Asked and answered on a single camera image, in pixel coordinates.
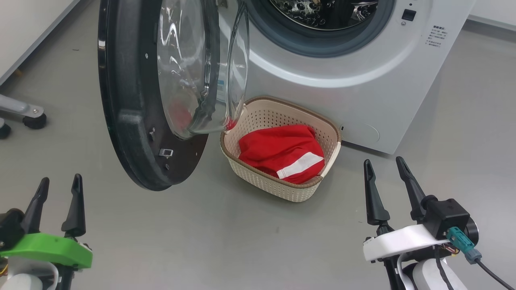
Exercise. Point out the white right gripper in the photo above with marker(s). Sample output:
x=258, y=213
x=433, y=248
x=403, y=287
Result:
x=403, y=241

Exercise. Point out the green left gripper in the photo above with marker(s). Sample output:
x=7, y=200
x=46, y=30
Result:
x=48, y=249

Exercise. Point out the red jersey with white stripe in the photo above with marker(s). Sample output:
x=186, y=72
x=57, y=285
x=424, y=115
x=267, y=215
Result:
x=278, y=149

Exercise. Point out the round grey glass washer door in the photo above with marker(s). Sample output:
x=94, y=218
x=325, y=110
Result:
x=129, y=100

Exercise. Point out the white front-load washing machine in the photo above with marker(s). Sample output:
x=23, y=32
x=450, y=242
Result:
x=363, y=84

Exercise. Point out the cream perforated laundry basket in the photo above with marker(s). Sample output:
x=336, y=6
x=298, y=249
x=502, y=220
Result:
x=266, y=181

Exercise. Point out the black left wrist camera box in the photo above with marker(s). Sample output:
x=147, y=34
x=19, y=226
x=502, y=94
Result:
x=10, y=229

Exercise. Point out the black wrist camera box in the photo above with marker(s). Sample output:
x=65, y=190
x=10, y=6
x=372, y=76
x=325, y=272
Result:
x=449, y=217
x=10, y=229

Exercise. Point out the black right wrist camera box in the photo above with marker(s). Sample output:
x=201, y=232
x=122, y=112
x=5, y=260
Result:
x=449, y=217

